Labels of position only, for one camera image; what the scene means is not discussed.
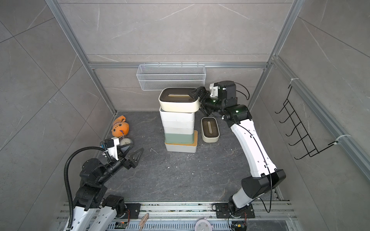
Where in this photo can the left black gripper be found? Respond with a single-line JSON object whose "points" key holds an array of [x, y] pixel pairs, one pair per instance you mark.
{"points": [[127, 164]]}

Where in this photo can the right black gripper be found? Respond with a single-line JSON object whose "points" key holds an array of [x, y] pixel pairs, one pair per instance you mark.
{"points": [[202, 93]]}

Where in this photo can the cream box dark lid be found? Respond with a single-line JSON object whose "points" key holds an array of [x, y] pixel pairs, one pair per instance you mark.
{"points": [[209, 129], [178, 100]]}

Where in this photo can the grey lid white tissue box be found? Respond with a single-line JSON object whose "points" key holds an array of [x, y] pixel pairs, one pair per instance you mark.
{"points": [[176, 116]]}

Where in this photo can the cream box dark lid back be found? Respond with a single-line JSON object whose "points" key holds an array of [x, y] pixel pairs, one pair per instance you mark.
{"points": [[209, 129]]}

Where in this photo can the green tissue box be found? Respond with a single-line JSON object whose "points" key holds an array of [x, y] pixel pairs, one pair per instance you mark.
{"points": [[179, 138]]}

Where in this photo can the large bamboo lid tissue box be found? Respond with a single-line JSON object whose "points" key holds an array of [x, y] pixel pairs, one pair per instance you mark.
{"points": [[183, 148]]}

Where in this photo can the small bamboo lid tissue box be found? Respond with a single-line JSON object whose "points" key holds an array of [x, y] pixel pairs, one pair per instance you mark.
{"points": [[185, 131]]}

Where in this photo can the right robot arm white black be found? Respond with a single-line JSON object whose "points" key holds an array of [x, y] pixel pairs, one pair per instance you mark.
{"points": [[265, 176]]}

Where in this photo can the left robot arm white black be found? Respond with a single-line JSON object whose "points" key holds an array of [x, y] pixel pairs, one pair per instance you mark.
{"points": [[90, 209]]}

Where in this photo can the small grey alarm clock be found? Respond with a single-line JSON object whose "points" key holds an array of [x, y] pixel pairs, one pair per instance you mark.
{"points": [[125, 141]]}

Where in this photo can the orange plush toy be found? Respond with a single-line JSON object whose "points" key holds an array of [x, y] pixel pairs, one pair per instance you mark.
{"points": [[120, 127]]}

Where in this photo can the small circuit board front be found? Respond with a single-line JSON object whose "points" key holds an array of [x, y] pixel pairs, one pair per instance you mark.
{"points": [[121, 225]]}

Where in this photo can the pink round object front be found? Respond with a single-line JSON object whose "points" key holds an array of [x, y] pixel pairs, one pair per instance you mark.
{"points": [[203, 225]]}

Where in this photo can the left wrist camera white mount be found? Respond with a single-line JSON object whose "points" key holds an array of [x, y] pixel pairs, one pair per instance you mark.
{"points": [[110, 148]]}

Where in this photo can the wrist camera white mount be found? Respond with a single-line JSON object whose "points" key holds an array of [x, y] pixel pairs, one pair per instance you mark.
{"points": [[214, 90], [110, 148]]}

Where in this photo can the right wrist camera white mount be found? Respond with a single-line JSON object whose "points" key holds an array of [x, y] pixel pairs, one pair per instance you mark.
{"points": [[214, 90]]}

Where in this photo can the white wire mesh basket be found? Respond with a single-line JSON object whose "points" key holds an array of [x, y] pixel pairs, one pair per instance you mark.
{"points": [[161, 76]]}

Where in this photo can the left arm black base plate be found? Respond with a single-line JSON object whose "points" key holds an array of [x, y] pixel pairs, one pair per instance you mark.
{"points": [[132, 210]]}

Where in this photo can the wooden brush handle front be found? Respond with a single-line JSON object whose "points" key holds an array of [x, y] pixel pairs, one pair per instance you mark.
{"points": [[143, 221]]}

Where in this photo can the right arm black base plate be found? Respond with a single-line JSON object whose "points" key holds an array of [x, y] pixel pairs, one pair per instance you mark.
{"points": [[228, 210]]}

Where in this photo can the black wire hook rack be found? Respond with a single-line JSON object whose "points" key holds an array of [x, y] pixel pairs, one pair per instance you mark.
{"points": [[299, 129]]}

